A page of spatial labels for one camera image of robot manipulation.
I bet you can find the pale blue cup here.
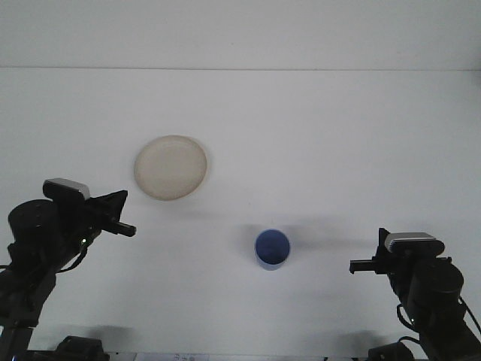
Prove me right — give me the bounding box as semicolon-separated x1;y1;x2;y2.
254;228;291;272

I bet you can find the pale round plate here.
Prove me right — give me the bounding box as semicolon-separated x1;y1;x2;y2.
133;134;210;202

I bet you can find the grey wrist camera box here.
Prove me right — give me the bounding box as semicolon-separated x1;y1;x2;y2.
386;232;446;259
42;177;92;201

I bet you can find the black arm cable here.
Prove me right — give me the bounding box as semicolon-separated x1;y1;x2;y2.
0;240;89;272
396;296;481;334

